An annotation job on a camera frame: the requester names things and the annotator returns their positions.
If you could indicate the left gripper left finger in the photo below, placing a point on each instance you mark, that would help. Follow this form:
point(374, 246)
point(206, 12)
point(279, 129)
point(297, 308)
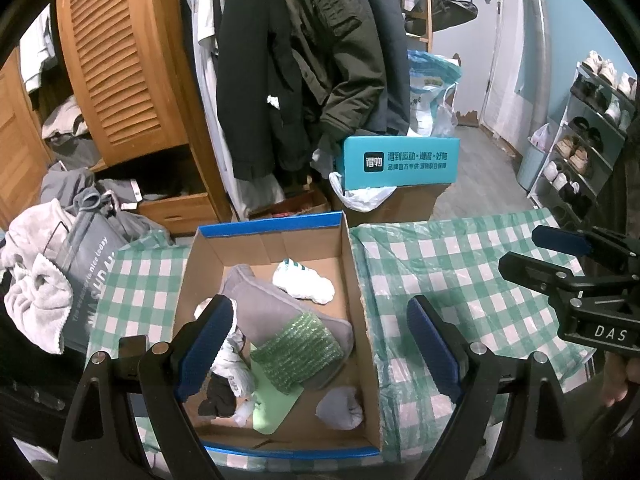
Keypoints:
point(197, 344)

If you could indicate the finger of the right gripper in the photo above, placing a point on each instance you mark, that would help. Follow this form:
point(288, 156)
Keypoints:
point(555, 282)
point(568, 242)

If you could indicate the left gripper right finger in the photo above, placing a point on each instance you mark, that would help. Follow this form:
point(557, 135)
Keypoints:
point(441, 346)

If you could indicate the white patterned knotted cloth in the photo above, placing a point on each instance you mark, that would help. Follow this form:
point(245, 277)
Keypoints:
point(230, 364)

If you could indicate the black sock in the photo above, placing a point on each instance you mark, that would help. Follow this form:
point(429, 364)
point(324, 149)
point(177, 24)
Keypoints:
point(220, 401)

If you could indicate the grey fleece slipper sock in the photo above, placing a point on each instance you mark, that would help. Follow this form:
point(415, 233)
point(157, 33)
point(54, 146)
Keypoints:
point(263, 310)

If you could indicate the green sparkly scrub cloth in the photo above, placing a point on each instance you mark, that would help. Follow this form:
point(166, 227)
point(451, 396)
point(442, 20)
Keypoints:
point(301, 350)

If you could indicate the white blue sock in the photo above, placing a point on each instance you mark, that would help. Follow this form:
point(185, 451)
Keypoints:
point(302, 283)

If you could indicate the person right hand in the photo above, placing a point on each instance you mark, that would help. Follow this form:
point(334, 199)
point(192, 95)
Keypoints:
point(618, 373)

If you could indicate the green checkered tablecloth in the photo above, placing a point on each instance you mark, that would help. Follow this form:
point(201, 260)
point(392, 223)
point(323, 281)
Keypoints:
point(452, 262)

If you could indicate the light blue trash bin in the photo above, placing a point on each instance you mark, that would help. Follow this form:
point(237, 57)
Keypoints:
point(530, 165)

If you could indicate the blue cardboard box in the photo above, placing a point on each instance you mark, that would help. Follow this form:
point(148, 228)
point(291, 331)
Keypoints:
point(238, 260)

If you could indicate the metal shoe rack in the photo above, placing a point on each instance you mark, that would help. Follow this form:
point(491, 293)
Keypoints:
point(584, 146)

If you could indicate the grey tote bag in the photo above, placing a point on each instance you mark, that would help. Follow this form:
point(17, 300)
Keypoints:
point(86, 258)

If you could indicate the brown cardboard box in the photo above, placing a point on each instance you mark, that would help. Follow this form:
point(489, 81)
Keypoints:
point(406, 204)

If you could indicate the light pink towel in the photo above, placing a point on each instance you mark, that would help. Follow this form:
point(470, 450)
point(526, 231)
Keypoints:
point(40, 297)

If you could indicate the grey clothes pile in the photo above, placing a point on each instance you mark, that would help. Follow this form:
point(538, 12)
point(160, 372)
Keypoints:
point(116, 201)

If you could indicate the teal shoe box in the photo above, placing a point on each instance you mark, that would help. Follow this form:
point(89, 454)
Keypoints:
point(382, 161)

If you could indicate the blue white plastic bag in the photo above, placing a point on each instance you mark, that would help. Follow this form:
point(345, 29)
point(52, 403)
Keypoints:
point(433, 86)

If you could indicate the black hanging jacket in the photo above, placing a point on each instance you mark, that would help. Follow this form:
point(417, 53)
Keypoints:
point(260, 90)

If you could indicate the wooden louvered wardrobe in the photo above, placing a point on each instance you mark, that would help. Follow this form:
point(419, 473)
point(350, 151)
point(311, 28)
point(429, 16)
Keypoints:
point(127, 64)

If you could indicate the dark blue hanging coat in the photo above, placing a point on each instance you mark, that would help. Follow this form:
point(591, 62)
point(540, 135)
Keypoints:
point(390, 26)

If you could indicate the olive green hanging jacket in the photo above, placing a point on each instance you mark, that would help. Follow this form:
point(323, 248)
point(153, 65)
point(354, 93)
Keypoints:
point(336, 47)

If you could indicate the white hanging shirt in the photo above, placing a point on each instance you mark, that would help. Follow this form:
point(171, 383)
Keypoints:
point(203, 33)

